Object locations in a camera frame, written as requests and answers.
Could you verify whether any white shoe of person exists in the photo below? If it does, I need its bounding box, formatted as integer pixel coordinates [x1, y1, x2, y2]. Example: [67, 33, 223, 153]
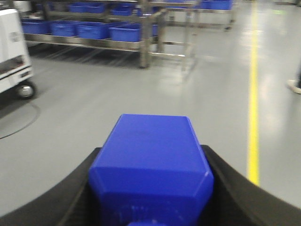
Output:
[287, 80, 301, 94]

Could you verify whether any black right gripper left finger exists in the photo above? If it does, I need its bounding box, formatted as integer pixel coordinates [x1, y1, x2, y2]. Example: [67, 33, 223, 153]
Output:
[0, 147, 101, 226]

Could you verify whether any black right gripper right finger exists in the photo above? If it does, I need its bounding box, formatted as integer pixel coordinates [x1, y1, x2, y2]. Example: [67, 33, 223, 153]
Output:
[198, 145, 301, 226]

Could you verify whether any stainless steel shelf rack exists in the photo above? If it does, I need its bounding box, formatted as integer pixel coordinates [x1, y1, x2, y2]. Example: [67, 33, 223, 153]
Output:
[24, 0, 235, 68]

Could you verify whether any blue plastic bin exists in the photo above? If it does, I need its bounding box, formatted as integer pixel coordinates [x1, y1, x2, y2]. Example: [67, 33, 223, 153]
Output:
[76, 22, 124, 40]
[109, 23, 158, 43]
[21, 18, 55, 34]
[50, 20, 81, 37]

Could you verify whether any white wheeled machine cart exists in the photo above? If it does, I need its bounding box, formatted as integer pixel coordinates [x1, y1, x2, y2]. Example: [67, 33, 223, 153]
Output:
[0, 8, 36, 99]

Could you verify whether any blue plastic bottle-shaped container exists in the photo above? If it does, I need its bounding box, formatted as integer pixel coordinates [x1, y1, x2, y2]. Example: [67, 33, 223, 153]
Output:
[88, 114, 214, 226]

